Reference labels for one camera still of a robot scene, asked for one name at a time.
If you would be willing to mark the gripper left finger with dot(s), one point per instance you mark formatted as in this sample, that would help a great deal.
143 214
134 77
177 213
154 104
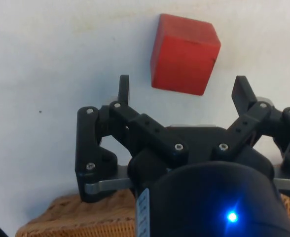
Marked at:
147 128

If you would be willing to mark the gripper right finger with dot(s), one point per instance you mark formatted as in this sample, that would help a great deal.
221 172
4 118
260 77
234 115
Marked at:
243 98

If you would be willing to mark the red cube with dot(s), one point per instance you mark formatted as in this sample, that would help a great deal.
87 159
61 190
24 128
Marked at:
182 59

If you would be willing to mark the wicker basket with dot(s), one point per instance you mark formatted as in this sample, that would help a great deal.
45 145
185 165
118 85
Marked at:
73 217

